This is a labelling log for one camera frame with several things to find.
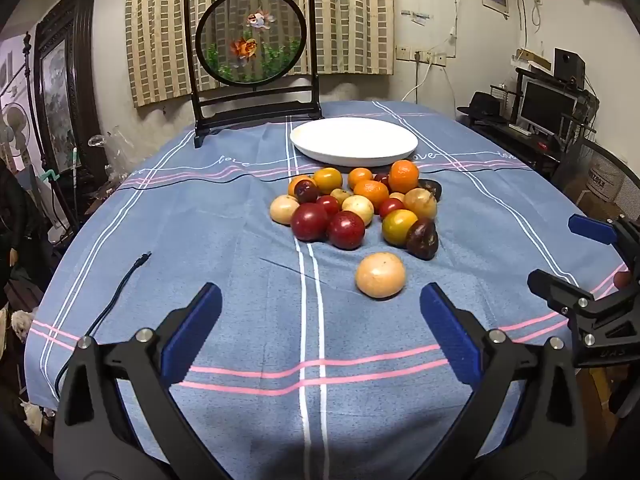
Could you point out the computer monitor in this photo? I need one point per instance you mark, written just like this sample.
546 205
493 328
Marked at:
547 106

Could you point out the dark purple passion fruit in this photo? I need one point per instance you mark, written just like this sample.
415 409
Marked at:
431 188
422 239

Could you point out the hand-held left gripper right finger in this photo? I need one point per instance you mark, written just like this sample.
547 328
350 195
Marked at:
450 332

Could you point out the standing fan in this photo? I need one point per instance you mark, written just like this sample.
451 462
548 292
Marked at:
15 121

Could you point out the black desk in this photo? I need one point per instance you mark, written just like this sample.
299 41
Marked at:
520 147

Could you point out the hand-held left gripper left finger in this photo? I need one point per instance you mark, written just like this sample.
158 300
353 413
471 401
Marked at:
192 332

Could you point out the black framed goldfish screen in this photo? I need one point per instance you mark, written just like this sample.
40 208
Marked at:
250 35

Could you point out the black speaker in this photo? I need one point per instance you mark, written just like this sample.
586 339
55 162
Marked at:
569 64

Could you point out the red cherry tomato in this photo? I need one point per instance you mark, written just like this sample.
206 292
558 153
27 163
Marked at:
328 204
390 207

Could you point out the black hat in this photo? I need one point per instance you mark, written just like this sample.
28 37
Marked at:
482 105

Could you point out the blue plaid tablecloth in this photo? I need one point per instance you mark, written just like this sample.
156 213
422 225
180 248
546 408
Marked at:
225 270

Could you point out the small brown longan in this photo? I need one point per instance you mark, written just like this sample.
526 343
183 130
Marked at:
397 196
340 196

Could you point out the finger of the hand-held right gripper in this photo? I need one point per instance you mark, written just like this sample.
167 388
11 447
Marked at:
555 287
592 227

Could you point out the large tan round fruit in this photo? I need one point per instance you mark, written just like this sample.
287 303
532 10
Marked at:
380 275

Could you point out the white keyboard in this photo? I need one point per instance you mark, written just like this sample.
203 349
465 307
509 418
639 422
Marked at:
520 129

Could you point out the clear plastic bag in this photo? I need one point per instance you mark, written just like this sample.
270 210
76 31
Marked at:
112 147

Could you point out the black mesh chair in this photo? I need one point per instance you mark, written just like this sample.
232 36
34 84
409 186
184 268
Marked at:
580 160

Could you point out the beige plaid curtain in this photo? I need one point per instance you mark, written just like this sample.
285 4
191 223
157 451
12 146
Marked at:
350 10

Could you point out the cream round fruit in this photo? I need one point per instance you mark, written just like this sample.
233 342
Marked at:
284 209
358 209

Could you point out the white wall socket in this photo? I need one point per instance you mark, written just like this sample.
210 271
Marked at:
403 52

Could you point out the flat tan box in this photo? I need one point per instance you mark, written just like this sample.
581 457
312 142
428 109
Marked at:
534 57

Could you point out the dark framed painting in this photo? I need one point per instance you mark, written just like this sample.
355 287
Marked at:
57 90

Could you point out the white plate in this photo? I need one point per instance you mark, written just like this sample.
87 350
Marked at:
352 141

